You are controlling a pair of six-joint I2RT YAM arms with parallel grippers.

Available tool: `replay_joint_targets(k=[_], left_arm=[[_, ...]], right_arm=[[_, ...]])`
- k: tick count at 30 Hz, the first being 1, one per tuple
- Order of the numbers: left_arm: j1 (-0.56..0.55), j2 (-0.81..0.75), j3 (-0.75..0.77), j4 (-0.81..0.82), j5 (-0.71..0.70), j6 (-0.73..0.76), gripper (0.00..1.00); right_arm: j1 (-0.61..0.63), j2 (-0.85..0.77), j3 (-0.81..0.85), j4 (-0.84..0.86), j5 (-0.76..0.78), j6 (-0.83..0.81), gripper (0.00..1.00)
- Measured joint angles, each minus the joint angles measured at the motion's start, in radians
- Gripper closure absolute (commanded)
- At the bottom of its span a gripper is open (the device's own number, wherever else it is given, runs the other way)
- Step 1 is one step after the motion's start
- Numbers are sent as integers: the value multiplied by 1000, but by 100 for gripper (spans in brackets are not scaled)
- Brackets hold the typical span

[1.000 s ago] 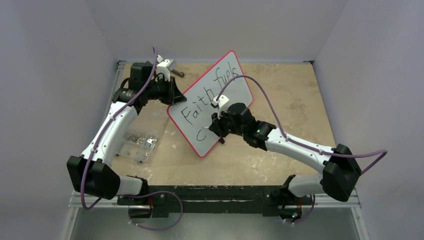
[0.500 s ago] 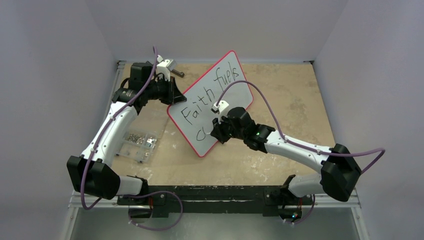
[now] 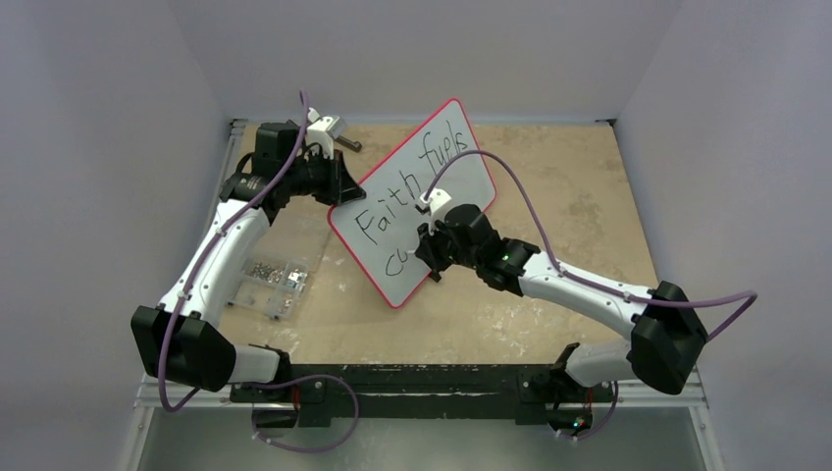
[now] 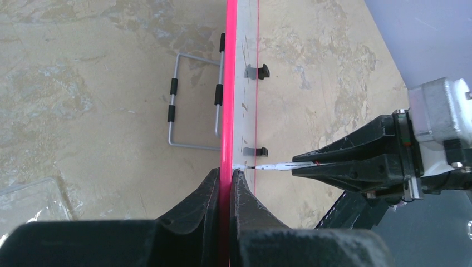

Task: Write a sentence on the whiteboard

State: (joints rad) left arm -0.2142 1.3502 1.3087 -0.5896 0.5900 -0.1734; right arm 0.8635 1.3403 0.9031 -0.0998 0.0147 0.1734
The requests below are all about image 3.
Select black metal clamp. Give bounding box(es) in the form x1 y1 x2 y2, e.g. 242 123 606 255
338 136 362 152

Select clear plastic parts box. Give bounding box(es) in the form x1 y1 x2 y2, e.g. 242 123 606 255
227 211 333 322

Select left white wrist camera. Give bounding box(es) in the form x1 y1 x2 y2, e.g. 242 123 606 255
305 108 347 160

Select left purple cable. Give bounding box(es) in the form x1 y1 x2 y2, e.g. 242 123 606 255
157 89 312 414

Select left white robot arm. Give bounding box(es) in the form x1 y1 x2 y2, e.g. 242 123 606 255
130 116 366 401

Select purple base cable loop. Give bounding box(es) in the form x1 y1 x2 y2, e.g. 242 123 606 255
250 373 360 455

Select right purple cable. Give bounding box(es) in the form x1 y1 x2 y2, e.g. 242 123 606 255
423 149 759 342

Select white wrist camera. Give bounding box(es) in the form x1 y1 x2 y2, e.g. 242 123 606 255
415 188 452 225
305 108 347 160

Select aluminium rail frame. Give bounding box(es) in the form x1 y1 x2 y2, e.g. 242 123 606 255
152 150 716 445

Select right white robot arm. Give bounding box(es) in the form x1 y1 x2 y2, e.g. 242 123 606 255
415 204 708 399

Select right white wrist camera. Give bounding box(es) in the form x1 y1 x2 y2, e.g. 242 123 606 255
415 188 452 225

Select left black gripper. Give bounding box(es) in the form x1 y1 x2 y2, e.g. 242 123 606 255
283 146 363 206

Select pink framed whiteboard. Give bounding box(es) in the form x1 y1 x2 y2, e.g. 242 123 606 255
328 98 479 308

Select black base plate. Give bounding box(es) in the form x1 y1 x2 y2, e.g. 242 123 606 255
230 364 613 431

